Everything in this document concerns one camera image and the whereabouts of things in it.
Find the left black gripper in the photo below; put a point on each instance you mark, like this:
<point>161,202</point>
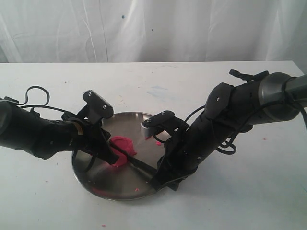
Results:
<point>93,140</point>

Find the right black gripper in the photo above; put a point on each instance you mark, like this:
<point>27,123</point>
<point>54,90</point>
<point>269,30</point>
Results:
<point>172,168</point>

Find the pink dough lump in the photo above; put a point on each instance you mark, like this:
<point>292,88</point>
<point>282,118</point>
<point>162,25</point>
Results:
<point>118,146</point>

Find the black knife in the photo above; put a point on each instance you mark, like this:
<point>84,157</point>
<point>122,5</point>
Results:
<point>135,162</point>

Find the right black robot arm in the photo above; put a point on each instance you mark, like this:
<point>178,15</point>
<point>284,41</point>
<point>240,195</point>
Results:
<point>228,111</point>

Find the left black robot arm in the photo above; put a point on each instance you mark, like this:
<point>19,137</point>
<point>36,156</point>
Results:
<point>43,138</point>

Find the round steel plate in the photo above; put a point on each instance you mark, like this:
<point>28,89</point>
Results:
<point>125,182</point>

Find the white backdrop curtain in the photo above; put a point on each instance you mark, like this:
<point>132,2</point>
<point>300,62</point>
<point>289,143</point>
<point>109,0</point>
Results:
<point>153,30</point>

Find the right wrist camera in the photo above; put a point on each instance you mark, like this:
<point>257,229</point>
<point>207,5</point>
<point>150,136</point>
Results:
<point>163,121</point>

